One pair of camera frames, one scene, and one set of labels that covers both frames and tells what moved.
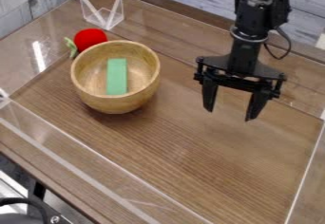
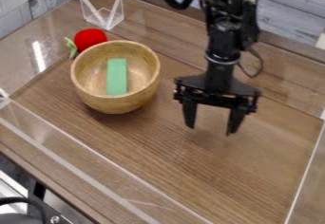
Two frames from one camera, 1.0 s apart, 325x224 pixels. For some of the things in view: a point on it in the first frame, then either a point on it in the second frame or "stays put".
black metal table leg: x=37 y=190 stays put
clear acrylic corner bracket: x=104 y=18 stays put
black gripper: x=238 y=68 -> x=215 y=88
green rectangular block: x=115 y=76 stays put
